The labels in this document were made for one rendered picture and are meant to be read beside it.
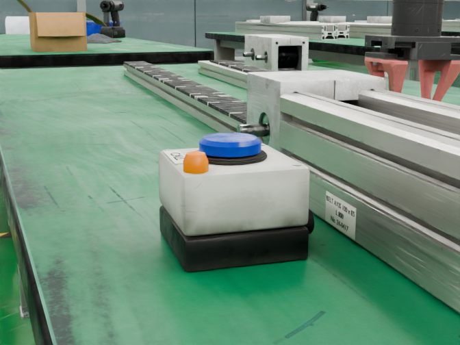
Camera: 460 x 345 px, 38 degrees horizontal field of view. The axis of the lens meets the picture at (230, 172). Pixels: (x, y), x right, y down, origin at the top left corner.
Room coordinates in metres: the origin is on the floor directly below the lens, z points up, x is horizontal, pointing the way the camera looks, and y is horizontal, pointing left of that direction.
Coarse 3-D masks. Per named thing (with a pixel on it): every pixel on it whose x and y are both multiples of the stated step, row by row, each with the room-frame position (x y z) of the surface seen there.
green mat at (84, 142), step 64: (192, 64) 2.00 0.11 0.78; (0, 128) 0.88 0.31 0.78; (64, 128) 0.88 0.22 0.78; (128, 128) 0.88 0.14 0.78; (192, 128) 0.88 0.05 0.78; (64, 192) 0.55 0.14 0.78; (128, 192) 0.55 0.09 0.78; (64, 256) 0.40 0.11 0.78; (128, 256) 0.40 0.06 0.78; (320, 256) 0.40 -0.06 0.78; (64, 320) 0.31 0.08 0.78; (128, 320) 0.31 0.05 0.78; (192, 320) 0.31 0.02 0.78; (256, 320) 0.31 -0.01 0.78; (320, 320) 0.31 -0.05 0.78; (384, 320) 0.31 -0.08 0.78; (448, 320) 0.31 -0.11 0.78
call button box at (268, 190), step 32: (160, 160) 0.44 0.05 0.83; (224, 160) 0.40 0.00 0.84; (256, 160) 0.40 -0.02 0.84; (288, 160) 0.41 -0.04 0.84; (160, 192) 0.44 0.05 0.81; (192, 192) 0.37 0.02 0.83; (224, 192) 0.38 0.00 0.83; (256, 192) 0.38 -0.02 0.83; (288, 192) 0.39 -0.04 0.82; (160, 224) 0.44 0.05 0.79; (192, 224) 0.37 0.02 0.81; (224, 224) 0.38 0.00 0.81; (256, 224) 0.38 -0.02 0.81; (288, 224) 0.39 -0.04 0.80; (192, 256) 0.37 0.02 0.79; (224, 256) 0.38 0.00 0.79; (256, 256) 0.38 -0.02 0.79; (288, 256) 0.39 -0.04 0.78
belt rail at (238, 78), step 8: (200, 64) 1.71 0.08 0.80; (208, 64) 1.63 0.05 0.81; (216, 64) 1.60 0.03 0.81; (200, 72) 1.71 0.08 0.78; (208, 72) 1.63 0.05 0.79; (216, 72) 1.59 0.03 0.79; (224, 72) 1.50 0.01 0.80; (232, 72) 1.44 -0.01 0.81; (240, 72) 1.40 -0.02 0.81; (224, 80) 1.50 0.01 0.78; (232, 80) 1.44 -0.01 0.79; (240, 80) 1.41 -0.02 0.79
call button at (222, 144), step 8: (208, 136) 0.42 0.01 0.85; (216, 136) 0.42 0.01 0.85; (224, 136) 0.42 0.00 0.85; (232, 136) 0.42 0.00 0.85; (240, 136) 0.42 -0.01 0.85; (248, 136) 0.42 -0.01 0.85; (256, 136) 0.42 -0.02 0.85; (200, 144) 0.41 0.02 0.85; (208, 144) 0.41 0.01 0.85; (216, 144) 0.40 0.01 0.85; (224, 144) 0.40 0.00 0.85; (232, 144) 0.40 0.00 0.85; (240, 144) 0.40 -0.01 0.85; (248, 144) 0.41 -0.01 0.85; (256, 144) 0.41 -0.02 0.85; (208, 152) 0.41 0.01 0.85; (216, 152) 0.40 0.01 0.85; (224, 152) 0.40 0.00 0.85; (232, 152) 0.40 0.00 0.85; (240, 152) 0.40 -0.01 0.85; (248, 152) 0.40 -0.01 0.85; (256, 152) 0.41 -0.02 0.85
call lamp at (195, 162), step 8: (192, 152) 0.38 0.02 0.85; (200, 152) 0.38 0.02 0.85; (184, 160) 0.38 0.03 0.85; (192, 160) 0.38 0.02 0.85; (200, 160) 0.38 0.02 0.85; (208, 160) 0.38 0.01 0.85; (184, 168) 0.38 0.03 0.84; (192, 168) 0.38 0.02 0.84; (200, 168) 0.38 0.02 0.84; (208, 168) 0.38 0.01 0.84
